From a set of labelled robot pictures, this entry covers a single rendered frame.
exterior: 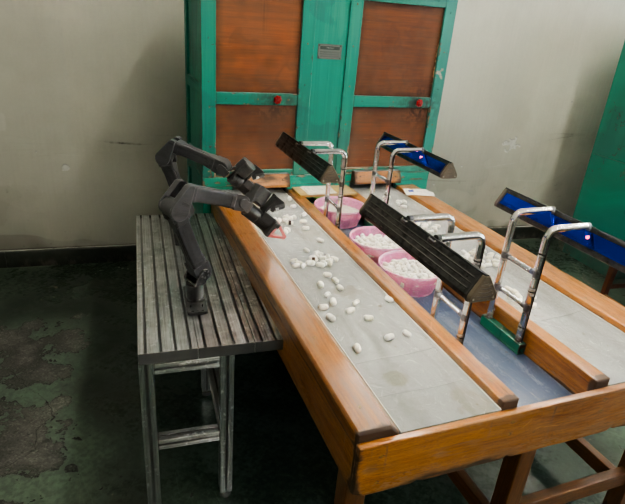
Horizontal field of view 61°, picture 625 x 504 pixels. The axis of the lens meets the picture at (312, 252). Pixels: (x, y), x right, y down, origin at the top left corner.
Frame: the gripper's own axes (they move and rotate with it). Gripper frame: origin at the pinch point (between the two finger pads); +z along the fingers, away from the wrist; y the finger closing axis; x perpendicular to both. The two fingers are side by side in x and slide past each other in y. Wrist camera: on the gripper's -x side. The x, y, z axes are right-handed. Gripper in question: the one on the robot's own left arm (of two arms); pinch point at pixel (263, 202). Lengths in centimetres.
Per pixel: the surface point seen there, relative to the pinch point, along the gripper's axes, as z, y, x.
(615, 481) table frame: 113, -131, -12
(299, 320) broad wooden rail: -3, -85, 15
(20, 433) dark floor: -26, -24, 134
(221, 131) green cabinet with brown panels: -21, 47, -11
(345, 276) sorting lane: 21, -55, -2
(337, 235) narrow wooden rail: 27.3, -21.9, -10.7
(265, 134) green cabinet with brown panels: -3, 47, -24
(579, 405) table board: 49, -137, -22
